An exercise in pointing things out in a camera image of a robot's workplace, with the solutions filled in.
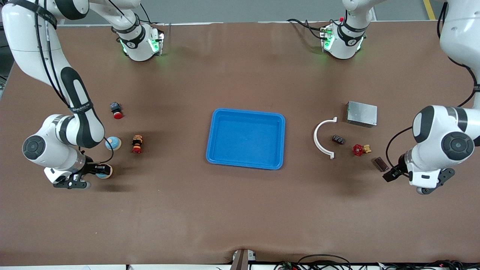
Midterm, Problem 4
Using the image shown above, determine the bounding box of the silver metal power supply box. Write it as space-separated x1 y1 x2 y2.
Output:
346 101 378 128

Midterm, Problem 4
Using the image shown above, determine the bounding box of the blue plastic tray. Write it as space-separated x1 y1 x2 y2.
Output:
205 108 286 170

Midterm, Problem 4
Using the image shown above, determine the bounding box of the black cable loop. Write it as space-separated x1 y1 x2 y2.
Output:
298 254 353 270

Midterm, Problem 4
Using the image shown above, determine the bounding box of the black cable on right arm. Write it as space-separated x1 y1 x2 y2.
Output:
34 0 115 165

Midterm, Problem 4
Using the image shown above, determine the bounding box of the brown cylindrical capacitor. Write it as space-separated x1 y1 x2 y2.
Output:
372 157 390 173

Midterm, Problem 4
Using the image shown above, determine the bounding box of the brass valve with red handwheel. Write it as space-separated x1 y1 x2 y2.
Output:
352 144 372 157

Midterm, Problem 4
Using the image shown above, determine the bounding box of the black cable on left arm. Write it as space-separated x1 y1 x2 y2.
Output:
385 0 480 177

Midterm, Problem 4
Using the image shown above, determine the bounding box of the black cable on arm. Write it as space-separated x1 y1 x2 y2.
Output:
385 0 480 177
34 0 115 165

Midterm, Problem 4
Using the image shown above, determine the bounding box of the black cable at arm base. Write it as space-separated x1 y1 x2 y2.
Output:
287 19 324 38

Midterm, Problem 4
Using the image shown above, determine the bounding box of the white curved pipe clamp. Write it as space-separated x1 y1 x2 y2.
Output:
313 117 338 159

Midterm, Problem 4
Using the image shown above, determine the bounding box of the black cable bundle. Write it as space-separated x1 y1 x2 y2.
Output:
375 260 480 270

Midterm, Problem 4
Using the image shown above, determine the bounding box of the grey metal table bracket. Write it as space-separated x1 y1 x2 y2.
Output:
231 249 257 270

